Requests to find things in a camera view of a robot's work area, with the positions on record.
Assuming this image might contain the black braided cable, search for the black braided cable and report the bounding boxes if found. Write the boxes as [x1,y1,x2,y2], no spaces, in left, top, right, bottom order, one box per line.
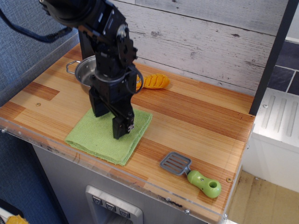
[0,7,73,43]

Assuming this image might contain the black left frame post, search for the black left frame post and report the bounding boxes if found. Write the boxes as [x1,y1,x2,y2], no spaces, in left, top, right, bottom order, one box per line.
[78,31,97,59]

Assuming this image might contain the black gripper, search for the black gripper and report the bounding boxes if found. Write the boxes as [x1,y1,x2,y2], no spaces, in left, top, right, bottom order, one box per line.
[89,66,143,140]

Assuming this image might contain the stainless steel pot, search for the stainless steel pot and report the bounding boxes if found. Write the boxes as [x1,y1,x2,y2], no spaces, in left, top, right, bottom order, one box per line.
[66,56,96,94]

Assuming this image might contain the green cloth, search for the green cloth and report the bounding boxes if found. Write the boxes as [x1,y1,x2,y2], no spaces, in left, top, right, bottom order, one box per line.
[64,109,152,166]

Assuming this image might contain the yellow object bottom left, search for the yellow object bottom left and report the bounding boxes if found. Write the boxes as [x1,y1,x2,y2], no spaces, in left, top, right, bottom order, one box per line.
[6,215,29,224]

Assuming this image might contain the white grooved cabinet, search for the white grooved cabinet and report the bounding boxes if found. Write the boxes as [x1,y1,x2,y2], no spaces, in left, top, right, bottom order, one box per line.
[242,88,299,192]

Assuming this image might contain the grey spatula green handle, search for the grey spatula green handle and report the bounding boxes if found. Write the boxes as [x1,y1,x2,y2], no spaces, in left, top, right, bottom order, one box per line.
[160,152,222,198]

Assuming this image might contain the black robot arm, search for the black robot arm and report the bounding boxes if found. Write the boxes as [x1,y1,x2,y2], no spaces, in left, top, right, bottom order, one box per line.
[40,0,143,139]

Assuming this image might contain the black frame post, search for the black frame post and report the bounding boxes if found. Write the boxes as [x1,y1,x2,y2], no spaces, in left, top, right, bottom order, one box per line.
[249,0,299,116]
[78,31,97,59]

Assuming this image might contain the silver dispenser button panel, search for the silver dispenser button panel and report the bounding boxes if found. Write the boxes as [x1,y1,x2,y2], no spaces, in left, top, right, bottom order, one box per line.
[85,185,143,224]

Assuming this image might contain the black right frame post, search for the black right frame post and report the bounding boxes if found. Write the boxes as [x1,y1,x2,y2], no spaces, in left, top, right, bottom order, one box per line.
[249,0,299,116]

